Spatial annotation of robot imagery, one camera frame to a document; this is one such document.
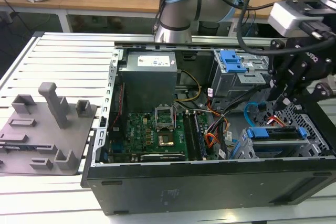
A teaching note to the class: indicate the black bin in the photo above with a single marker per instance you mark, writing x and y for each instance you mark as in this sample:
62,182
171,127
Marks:
208,27

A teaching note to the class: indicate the perforated metal disk bay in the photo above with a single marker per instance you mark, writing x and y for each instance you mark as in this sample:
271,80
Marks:
312,129

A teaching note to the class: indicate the blue plastic drive latch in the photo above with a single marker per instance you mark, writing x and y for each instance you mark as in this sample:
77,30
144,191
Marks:
232,61

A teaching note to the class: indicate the green motherboard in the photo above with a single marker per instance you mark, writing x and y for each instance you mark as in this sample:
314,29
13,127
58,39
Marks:
141,134

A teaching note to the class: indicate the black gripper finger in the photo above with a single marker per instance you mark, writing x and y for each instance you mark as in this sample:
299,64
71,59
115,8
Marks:
304,91
274,77

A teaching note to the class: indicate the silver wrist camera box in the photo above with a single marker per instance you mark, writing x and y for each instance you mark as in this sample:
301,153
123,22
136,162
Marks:
288,18

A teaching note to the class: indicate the black graphics card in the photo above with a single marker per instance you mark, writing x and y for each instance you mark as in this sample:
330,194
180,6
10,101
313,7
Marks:
162,157

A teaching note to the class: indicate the hard disk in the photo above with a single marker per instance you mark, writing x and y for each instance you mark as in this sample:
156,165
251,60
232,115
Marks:
275,134

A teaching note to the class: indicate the CPU socket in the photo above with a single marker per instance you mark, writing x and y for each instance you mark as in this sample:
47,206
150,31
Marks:
166,140

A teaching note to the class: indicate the grey optical drive cage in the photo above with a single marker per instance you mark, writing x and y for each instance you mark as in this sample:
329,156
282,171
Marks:
236,82

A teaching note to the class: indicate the grey power supply unit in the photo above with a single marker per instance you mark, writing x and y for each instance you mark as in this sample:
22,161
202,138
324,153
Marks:
148,77

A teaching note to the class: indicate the grey parts rack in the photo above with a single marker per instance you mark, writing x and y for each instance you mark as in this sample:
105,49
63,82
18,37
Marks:
44,134

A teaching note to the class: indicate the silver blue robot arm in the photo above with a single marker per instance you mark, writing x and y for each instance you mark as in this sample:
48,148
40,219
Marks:
181,6

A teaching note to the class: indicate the black open PC case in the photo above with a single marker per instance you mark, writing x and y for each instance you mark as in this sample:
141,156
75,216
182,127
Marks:
199,187

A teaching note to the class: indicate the RAM stick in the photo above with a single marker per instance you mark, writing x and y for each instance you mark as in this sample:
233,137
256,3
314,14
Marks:
199,137

